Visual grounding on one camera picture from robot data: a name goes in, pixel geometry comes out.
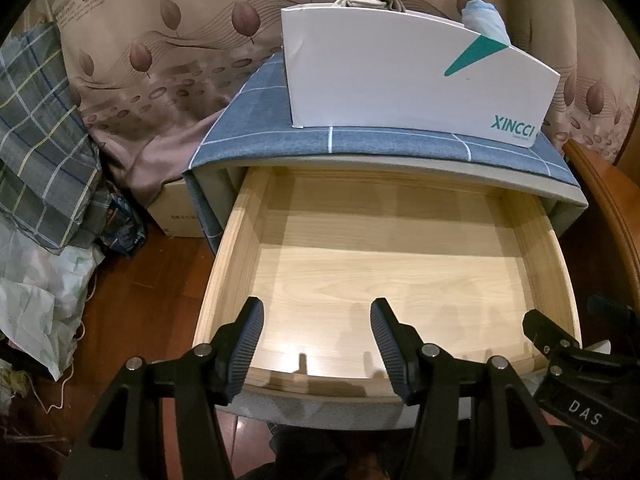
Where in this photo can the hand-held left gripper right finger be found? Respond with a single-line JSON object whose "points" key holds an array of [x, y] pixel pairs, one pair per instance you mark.
{"points": [[387, 347]]}

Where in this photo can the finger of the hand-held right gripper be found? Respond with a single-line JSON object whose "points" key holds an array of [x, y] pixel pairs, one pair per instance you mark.
{"points": [[617, 312], [550, 337]]}

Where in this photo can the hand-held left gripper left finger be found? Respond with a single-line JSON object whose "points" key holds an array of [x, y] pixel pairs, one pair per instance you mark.
{"points": [[244, 347]]}

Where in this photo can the wooden drawer with grey front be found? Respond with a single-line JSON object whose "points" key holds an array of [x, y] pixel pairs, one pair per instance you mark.
{"points": [[375, 260]]}

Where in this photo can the white cardboard box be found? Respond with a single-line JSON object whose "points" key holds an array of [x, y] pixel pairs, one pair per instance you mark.
{"points": [[380, 75]]}

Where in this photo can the blue and white sock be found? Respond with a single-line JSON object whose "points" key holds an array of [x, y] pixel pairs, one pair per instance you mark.
{"points": [[482, 17]]}

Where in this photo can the wooden furniture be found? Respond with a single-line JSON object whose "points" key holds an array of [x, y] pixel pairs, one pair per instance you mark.
{"points": [[612, 195]]}

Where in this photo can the brown cardboard box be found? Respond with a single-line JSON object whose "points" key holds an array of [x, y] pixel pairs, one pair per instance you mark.
{"points": [[175, 212]]}

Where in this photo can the blue packet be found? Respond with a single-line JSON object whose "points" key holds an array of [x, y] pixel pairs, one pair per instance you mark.
{"points": [[122, 225]]}

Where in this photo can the white plastic bag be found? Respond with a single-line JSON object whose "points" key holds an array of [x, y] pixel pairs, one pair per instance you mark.
{"points": [[35, 300]]}

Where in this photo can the yellowish frayed cloth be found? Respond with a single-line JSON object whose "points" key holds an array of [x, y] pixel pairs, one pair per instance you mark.
{"points": [[15, 385]]}

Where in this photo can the grey plaid cloth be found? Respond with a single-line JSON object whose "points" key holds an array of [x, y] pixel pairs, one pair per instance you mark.
{"points": [[40, 150]]}

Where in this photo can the leaf print bed sheet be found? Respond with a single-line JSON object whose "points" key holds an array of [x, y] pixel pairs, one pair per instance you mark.
{"points": [[200, 20]]}

